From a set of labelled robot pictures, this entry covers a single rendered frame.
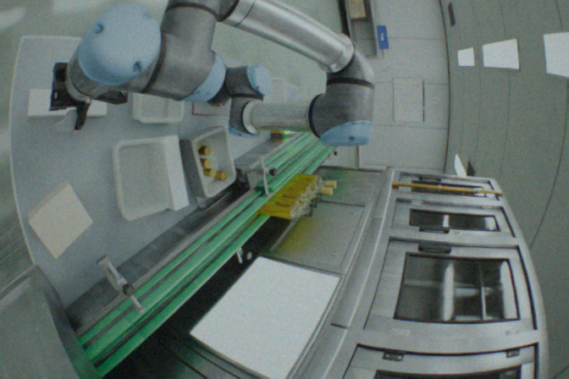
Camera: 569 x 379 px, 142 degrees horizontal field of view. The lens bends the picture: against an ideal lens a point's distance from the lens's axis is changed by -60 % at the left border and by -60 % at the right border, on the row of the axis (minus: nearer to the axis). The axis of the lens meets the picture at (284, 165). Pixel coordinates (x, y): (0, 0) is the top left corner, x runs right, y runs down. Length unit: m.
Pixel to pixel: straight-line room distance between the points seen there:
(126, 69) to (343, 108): 0.42
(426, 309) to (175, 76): 0.84
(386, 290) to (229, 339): 0.51
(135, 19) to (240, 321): 0.73
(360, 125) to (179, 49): 0.38
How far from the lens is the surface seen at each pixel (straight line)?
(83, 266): 0.80
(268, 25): 0.38
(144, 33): 0.23
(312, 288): 0.79
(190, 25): 0.30
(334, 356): 0.68
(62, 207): 0.66
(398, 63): 6.67
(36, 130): 0.71
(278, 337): 0.71
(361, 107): 0.52
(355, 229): 1.02
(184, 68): 0.28
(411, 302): 0.84
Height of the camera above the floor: 1.46
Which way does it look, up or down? 28 degrees down
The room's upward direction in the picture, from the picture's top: 95 degrees clockwise
